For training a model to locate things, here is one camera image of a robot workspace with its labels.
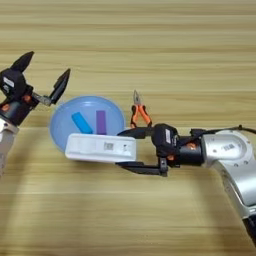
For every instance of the light blue round plate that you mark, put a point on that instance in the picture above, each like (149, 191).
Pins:
(63, 120)

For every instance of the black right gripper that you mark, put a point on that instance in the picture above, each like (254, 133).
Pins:
(188, 153)

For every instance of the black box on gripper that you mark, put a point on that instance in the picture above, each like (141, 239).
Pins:
(12, 83)
(165, 138)

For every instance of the purple rectangular block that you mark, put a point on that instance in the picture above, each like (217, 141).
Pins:
(101, 121)

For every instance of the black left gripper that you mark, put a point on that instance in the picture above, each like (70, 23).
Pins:
(18, 108)

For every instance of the blue rectangular block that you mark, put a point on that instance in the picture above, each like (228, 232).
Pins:
(81, 122)

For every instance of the orange black needle-nose pliers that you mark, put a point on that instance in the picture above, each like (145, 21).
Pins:
(141, 115)

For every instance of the white rectangular device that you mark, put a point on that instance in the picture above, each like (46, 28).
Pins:
(96, 148)

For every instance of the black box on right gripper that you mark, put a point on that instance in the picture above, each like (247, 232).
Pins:
(165, 138)

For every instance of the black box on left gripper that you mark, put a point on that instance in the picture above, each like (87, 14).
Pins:
(12, 83)

